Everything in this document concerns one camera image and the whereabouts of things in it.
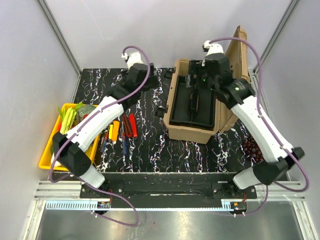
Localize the black tool box tray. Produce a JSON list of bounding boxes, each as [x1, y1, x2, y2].
[[169, 75, 216, 130]]

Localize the tan plastic tool box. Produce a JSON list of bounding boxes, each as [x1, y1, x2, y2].
[[163, 26, 250, 144]]

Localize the red handled pliers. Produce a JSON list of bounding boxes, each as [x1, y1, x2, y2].
[[122, 115, 133, 138]]

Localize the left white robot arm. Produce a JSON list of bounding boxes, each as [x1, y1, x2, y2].
[[52, 63, 158, 198]]

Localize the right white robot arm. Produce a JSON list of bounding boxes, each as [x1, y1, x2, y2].
[[187, 53, 305, 198]]

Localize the black marble pattern mat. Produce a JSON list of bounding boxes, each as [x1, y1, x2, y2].
[[76, 67, 280, 173]]

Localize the dark purple grape bunch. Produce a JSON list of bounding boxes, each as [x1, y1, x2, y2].
[[243, 138, 264, 163]]

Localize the yellow utility knife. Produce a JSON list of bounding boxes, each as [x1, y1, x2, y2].
[[108, 120, 120, 142]]

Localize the small blue red screwdriver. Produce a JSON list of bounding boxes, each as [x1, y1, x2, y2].
[[100, 132, 109, 153]]

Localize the green melon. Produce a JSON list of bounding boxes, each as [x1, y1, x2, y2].
[[77, 104, 96, 121]]

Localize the green white leek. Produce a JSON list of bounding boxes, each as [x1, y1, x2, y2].
[[51, 102, 85, 166]]

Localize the yellow plastic bin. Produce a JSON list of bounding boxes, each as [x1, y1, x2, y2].
[[38, 103, 100, 172]]

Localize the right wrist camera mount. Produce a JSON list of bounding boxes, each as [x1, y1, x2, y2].
[[202, 40, 224, 56]]

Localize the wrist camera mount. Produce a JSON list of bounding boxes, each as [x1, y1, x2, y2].
[[121, 51, 144, 69], [202, 40, 224, 56]]

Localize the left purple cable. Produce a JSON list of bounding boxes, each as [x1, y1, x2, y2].
[[48, 45, 152, 228]]

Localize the purple cable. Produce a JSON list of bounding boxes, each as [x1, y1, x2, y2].
[[209, 37, 311, 217], [48, 45, 152, 228]]

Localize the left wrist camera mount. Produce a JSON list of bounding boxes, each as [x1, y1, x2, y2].
[[121, 51, 144, 69]]

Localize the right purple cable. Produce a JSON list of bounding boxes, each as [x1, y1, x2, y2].
[[209, 37, 311, 217]]

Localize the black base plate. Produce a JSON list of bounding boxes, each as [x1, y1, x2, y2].
[[79, 172, 258, 210]]

